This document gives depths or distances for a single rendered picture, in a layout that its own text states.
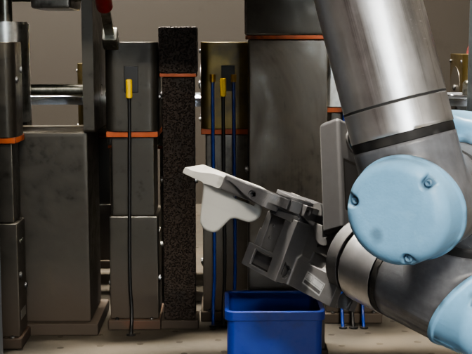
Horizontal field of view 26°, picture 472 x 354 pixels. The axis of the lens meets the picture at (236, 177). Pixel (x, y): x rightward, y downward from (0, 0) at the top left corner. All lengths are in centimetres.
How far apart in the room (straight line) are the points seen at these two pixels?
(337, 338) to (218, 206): 39
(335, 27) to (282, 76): 48
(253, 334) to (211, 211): 18
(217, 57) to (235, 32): 253
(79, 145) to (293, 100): 29
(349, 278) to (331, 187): 10
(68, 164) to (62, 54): 252
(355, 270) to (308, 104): 35
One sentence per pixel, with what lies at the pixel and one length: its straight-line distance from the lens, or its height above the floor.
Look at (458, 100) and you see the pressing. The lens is 151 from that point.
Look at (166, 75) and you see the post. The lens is 133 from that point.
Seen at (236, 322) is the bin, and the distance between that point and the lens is 112.
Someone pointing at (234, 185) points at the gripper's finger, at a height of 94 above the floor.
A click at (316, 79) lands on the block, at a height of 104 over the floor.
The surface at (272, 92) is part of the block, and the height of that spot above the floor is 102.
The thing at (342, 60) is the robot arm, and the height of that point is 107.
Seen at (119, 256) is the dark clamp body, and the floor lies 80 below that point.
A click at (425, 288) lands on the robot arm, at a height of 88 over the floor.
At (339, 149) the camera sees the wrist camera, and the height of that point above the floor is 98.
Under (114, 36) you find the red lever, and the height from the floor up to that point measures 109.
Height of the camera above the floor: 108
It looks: 7 degrees down
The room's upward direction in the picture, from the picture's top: straight up
